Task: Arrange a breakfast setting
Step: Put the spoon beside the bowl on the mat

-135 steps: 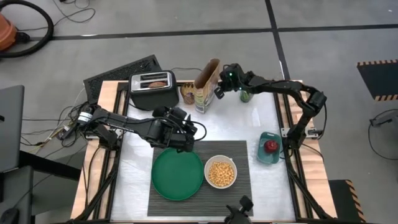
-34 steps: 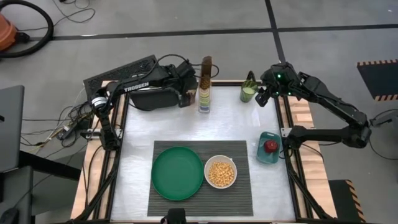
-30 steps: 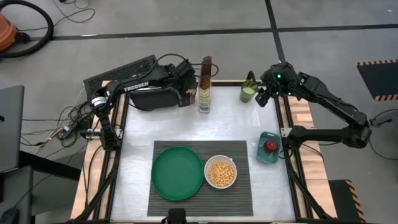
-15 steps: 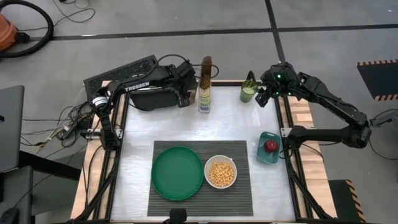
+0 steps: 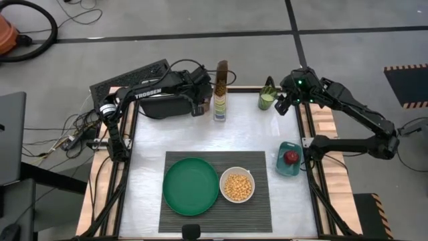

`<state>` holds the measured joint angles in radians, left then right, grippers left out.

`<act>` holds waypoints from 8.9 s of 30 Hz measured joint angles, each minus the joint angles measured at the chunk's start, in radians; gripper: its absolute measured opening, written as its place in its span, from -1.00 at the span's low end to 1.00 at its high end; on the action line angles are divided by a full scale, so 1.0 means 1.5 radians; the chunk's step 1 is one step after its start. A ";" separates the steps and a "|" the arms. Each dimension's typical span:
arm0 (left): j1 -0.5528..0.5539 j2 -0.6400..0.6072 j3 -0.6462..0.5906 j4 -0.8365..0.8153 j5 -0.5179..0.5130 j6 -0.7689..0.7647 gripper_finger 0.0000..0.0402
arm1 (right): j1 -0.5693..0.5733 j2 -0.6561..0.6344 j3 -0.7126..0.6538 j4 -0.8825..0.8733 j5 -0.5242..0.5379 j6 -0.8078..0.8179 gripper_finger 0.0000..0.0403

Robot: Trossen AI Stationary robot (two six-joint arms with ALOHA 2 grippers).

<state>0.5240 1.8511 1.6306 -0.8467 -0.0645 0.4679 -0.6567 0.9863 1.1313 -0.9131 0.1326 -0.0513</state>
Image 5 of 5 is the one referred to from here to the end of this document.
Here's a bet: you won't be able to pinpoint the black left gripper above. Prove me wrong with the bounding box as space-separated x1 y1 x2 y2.
180 71 215 117

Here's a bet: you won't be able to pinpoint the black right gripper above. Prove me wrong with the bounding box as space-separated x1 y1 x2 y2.
265 68 322 116

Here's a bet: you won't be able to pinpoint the green striped cup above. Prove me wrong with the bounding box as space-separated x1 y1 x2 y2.
257 85 279 111

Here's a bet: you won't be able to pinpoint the tall pasta bottle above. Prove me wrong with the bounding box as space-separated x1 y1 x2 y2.
213 60 229 123

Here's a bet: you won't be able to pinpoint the red apple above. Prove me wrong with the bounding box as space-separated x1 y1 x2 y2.
283 150 300 166

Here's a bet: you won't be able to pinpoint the white ceramic bowl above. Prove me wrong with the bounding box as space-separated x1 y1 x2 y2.
219 166 256 204

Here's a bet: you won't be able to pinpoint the teal plastic tray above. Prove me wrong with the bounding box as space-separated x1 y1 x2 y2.
276 141 304 177

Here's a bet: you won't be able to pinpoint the black perforated panel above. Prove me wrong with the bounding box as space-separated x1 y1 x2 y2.
89 59 171 112

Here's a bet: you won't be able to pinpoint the green plate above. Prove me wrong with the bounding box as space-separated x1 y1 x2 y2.
162 157 221 217

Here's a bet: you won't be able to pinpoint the yellow cereal pieces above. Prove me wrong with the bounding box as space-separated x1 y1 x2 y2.
223 173 253 202

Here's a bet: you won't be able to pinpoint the grey woven placemat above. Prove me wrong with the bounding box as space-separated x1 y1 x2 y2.
158 150 274 234

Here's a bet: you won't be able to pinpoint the black hazard striped mat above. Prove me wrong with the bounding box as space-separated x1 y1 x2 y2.
352 192 395 240
383 63 428 110

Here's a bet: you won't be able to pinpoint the grey laptop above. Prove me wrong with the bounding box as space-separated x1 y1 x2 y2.
0 91 27 187

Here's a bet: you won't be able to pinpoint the orange vacuum cleaner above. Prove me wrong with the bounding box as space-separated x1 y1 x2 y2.
0 13 33 56

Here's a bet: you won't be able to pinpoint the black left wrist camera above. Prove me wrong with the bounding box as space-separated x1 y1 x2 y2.
189 66 211 84

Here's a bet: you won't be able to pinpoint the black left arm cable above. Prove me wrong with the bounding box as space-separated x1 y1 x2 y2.
159 58 237 86

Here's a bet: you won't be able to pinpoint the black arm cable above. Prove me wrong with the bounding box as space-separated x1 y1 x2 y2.
159 58 237 86
396 116 428 173

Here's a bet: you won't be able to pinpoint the black table-level camera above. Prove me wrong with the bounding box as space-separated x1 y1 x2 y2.
181 224 202 241

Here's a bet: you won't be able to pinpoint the tangled cable bundle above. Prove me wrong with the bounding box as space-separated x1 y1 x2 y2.
21 108 103 165

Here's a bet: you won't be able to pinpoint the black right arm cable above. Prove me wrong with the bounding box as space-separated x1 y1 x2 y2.
396 116 428 173

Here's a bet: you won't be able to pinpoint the thin black floor cable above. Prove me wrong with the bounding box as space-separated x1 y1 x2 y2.
55 0 104 26

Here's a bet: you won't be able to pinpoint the black vacuum hose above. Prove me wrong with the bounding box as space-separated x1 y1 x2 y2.
0 0 59 64

